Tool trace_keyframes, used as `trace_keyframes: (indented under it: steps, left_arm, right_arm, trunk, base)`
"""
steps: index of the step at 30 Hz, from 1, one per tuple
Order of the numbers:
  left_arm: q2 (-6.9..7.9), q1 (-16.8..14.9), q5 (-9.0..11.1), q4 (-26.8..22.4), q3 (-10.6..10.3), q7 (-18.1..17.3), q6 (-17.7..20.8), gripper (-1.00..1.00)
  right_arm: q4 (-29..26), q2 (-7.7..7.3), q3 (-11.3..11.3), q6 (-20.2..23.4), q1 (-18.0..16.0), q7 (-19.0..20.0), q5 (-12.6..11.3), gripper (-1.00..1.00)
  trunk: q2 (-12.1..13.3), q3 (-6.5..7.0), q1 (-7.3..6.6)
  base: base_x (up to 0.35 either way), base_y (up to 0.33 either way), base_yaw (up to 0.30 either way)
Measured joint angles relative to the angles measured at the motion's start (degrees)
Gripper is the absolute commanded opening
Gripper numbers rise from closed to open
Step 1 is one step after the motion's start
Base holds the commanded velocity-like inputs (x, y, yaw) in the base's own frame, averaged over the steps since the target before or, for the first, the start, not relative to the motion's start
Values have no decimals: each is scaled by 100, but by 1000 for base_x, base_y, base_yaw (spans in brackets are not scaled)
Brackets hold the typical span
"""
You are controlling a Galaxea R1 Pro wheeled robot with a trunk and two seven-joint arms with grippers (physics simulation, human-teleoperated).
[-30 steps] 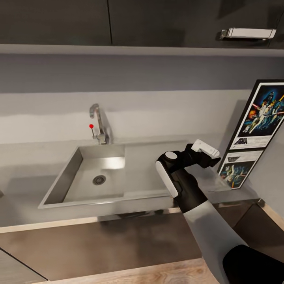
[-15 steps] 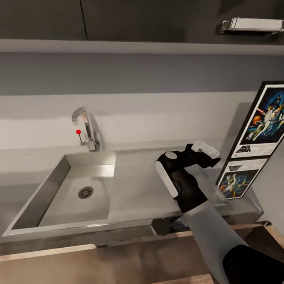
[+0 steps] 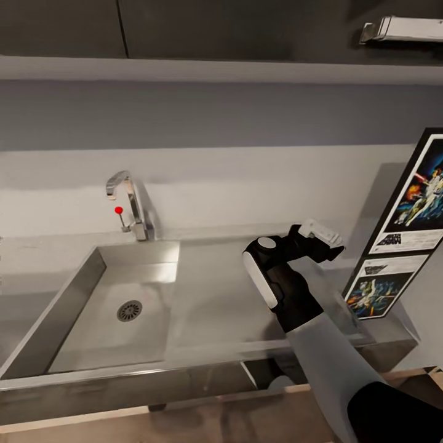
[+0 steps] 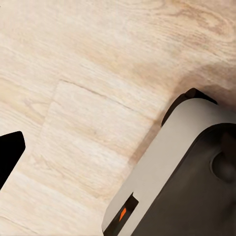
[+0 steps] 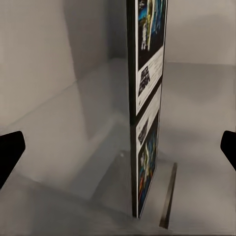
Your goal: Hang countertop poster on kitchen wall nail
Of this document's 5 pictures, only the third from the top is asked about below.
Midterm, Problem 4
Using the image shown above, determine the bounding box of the poster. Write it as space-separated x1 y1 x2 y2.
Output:
362 127 443 257

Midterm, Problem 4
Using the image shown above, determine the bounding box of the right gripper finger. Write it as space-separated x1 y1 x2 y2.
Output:
324 246 345 261

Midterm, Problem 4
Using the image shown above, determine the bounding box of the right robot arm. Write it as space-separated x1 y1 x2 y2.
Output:
242 218 443 443

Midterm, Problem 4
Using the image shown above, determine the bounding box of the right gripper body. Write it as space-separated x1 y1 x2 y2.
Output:
288 225 330 263

